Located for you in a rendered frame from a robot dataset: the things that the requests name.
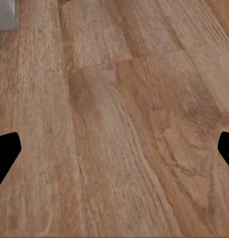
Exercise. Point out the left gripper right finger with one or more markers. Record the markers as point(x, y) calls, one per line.
point(223, 146)

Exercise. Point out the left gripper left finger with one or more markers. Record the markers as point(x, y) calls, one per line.
point(10, 147)

